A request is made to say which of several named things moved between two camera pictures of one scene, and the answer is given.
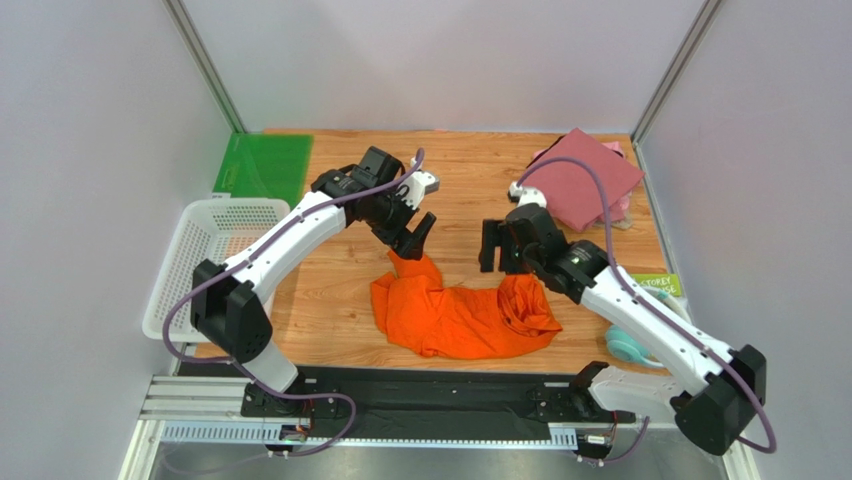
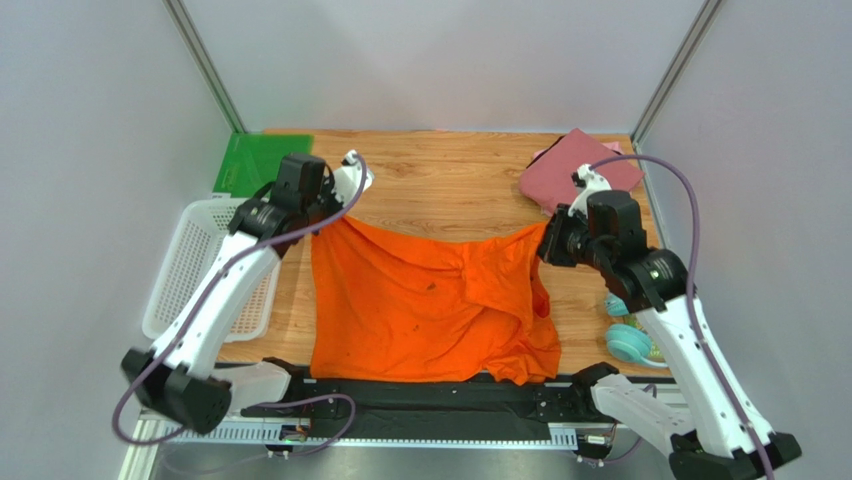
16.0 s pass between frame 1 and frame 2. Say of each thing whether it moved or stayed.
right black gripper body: moved
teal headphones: stayed
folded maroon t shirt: stayed
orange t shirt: moved
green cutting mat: stayed
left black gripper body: moved
